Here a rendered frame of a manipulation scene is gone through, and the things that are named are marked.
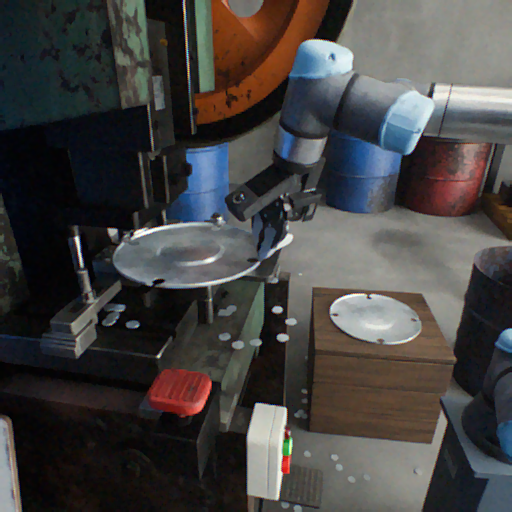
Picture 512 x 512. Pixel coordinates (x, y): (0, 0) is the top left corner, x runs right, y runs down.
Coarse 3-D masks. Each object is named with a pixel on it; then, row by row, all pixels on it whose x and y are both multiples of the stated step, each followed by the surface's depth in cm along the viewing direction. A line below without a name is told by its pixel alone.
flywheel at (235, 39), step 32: (224, 0) 91; (288, 0) 88; (320, 0) 84; (224, 32) 93; (256, 32) 92; (288, 32) 88; (320, 32) 94; (224, 64) 96; (256, 64) 94; (288, 64) 90; (224, 96) 96; (256, 96) 95
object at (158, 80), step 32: (160, 32) 67; (160, 64) 68; (160, 96) 69; (160, 128) 70; (96, 160) 66; (128, 160) 65; (160, 160) 67; (96, 192) 69; (128, 192) 68; (160, 192) 69
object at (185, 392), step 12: (168, 372) 51; (180, 372) 51; (192, 372) 51; (156, 384) 49; (168, 384) 49; (180, 384) 49; (192, 384) 49; (204, 384) 49; (156, 396) 48; (168, 396) 48; (180, 396) 47; (192, 396) 48; (204, 396) 48; (156, 408) 47; (168, 408) 47; (180, 408) 46; (192, 408) 46
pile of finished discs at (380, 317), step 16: (336, 304) 142; (352, 304) 142; (368, 304) 142; (384, 304) 142; (400, 304) 142; (336, 320) 133; (352, 320) 133; (368, 320) 132; (384, 320) 132; (400, 320) 133; (352, 336) 125; (368, 336) 125; (384, 336) 125; (400, 336) 125
